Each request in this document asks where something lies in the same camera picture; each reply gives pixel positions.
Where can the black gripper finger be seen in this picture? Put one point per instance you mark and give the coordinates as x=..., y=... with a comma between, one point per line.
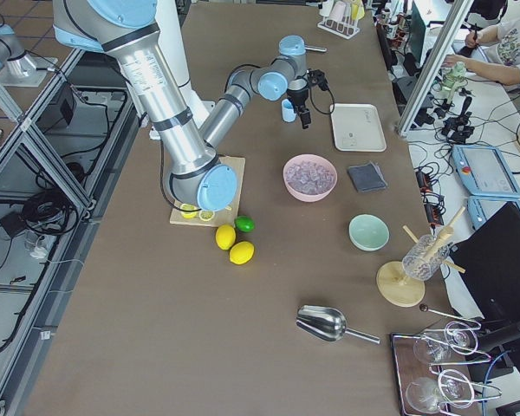
x=305, y=117

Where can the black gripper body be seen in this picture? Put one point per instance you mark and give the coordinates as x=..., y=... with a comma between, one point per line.
x=298, y=94

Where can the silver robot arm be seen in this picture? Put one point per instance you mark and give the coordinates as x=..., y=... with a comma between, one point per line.
x=144, y=37
x=13, y=55

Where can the light blue plastic cup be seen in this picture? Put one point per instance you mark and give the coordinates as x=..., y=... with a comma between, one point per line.
x=287, y=111

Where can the pile of ice cubes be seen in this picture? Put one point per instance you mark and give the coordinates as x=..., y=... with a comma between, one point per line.
x=309, y=177

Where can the white cup rack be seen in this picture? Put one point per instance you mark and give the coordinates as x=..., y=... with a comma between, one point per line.
x=342, y=17

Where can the wooden cup stand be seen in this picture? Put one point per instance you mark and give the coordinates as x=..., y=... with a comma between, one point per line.
x=395, y=285

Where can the steel ice scoop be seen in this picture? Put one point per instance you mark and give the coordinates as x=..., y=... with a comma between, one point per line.
x=328, y=324

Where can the cream rabbit tray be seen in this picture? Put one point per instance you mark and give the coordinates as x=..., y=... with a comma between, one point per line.
x=357, y=128

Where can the pink bowl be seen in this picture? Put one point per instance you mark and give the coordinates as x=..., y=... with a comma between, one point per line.
x=315, y=158

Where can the grey folded cloth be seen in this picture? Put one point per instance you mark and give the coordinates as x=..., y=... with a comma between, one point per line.
x=367, y=177

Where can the green lime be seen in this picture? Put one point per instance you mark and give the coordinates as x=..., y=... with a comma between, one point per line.
x=244, y=224

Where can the wooden cutting board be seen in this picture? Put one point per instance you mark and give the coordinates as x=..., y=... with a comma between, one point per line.
x=228, y=214

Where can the green ceramic bowl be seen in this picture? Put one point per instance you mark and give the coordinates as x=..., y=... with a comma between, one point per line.
x=368, y=232

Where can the lemon half slice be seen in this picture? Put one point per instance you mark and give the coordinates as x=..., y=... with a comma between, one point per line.
x=206, y=216

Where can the yellow lemon far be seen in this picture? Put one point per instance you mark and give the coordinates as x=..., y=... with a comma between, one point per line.
x=225, y=236

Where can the yellow lemon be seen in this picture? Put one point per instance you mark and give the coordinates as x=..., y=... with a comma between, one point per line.
x=225, y=236
x=241, y=252

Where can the yellow lemon near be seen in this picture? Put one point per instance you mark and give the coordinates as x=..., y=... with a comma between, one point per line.
x=241, y=252

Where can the clear textured glass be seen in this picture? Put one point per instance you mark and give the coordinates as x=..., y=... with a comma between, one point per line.
x=422, y=261

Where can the blue teach pendant far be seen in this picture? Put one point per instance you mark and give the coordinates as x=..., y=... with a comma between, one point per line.
x=484, y=171

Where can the blue teach pendant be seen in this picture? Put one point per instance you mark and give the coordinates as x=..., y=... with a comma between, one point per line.
x=484, y=171
x=480, y=208

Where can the blue teach pendant near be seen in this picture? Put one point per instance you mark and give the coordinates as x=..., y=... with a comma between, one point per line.
x=480, y=208

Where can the person in white shirt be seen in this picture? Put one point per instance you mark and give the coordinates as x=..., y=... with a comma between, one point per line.
x=501, y=44

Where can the wine glass upper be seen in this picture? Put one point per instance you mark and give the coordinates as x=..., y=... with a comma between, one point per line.
x=445, y=345

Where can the wine glass lower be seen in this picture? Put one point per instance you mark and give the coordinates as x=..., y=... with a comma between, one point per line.
x=449, y=392

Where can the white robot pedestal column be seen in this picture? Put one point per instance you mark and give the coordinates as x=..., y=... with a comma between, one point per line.
x=172, y=47

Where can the aluminium frame post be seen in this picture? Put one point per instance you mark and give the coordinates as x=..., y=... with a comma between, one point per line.
x=443, y=42

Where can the wire wine glass rack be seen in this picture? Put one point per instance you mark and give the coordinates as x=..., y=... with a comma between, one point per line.
x=408, y=368

